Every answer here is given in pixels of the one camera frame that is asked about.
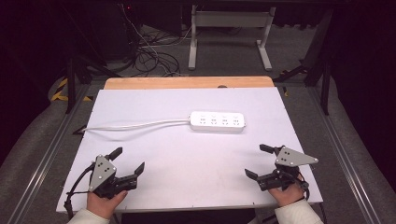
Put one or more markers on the white metal desk frame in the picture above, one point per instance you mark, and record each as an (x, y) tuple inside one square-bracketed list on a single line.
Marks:
[(230, 19)]

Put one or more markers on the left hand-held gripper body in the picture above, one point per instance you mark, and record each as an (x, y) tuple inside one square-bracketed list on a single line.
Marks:
[(104, 179)]

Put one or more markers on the white power strip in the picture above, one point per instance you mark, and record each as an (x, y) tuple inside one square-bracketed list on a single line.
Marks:
[(218, 121)]

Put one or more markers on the aluminium floor rail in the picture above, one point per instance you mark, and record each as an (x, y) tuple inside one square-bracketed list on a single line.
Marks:
[(345, 161), (46, 158)]

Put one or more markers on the white table cover board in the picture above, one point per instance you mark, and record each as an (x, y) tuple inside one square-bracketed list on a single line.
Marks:
[(186, 168)]

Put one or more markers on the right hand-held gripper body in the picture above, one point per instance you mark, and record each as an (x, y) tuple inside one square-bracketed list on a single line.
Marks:
[(289, 160)]

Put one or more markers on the person's left hand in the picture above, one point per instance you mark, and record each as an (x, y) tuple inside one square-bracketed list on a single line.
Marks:
[(101, 205)]

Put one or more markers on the person's right hand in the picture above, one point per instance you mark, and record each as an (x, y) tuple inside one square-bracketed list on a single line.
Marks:
[(288, 195)]

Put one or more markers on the black metal stand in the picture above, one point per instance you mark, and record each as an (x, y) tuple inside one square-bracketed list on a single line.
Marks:
[(73, 81), (320, 62)]

